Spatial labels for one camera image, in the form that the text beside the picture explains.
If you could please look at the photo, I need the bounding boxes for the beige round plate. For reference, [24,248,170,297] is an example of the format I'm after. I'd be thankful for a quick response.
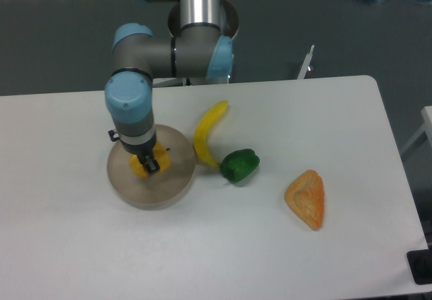
[107,124,196,209]

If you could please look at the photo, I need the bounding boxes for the yellow pepper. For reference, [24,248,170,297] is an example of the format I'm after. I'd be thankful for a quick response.
[129,141,171,178]

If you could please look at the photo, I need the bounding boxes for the orange triangular toast piece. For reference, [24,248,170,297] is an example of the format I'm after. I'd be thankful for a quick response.
[284,170,325,231]

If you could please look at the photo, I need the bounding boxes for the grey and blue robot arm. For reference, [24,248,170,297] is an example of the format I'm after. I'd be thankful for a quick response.
[105,0,233,175]

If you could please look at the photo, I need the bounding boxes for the green pepper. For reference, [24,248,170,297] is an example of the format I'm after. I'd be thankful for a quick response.
[219,149,260,183]

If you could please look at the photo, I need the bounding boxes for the black box at table edge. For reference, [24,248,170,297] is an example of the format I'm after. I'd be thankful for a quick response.
[406,249,431,285]

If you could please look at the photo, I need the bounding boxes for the yellow banana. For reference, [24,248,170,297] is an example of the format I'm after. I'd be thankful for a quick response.
[193,101,229,168]

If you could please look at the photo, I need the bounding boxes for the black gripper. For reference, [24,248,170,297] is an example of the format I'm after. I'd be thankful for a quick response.
[108,129,160,174]

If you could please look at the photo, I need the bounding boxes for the white furniture at right edge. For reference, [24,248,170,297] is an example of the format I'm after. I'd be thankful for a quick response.
[400,105,431,161]

